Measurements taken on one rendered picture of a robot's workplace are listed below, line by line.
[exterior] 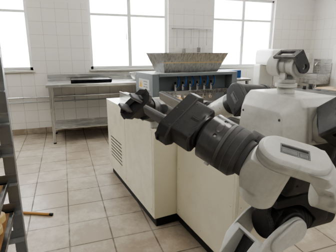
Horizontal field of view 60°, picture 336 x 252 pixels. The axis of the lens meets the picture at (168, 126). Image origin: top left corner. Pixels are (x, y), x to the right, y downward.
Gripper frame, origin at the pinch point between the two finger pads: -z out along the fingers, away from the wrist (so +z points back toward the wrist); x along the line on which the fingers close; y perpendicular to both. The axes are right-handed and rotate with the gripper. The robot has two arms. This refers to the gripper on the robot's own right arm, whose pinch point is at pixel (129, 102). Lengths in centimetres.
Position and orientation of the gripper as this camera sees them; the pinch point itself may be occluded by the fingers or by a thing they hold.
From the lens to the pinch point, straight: 96.4
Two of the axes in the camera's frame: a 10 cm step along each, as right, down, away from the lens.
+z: 3.6, 1.0, 9.3
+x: 7.4, -6.4, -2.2
